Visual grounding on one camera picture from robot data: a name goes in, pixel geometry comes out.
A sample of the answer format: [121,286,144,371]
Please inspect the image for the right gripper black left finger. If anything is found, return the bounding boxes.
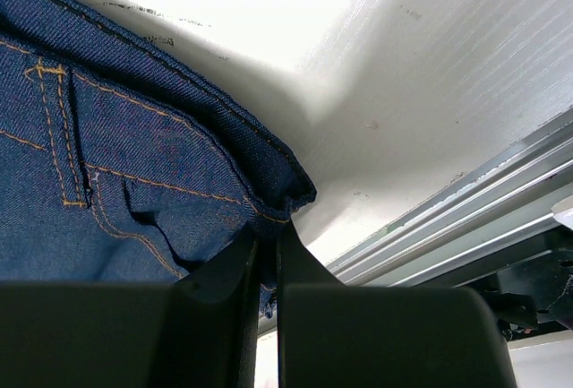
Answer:
[1,228,259,387]

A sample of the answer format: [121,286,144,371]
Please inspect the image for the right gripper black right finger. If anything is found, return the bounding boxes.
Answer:
[277,224,516,387]

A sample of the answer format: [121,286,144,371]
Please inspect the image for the aluminium table frame rail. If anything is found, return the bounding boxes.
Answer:
[257,112,573,340]

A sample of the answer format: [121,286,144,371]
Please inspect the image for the dark blue denim trousers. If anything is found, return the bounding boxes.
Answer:
[1,0,316,315]

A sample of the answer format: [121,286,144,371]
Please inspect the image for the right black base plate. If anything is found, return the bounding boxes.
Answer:
[466,227,572,341]

